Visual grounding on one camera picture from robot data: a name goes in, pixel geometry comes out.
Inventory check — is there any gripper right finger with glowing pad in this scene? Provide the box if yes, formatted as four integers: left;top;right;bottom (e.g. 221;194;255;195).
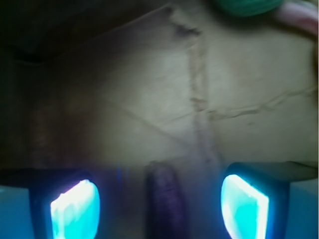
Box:
220;161;319;239

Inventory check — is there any crumpled brown paper bag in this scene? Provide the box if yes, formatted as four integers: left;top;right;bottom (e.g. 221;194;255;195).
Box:
0;0;319;175

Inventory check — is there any pink plush bunny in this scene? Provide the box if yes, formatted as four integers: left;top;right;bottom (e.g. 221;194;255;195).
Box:
274;0;319;37

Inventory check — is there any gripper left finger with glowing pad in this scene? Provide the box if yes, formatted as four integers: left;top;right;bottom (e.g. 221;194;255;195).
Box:
0;169;100;239

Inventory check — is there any green foam ball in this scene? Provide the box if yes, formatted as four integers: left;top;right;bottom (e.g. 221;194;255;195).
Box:
213;0;283;17

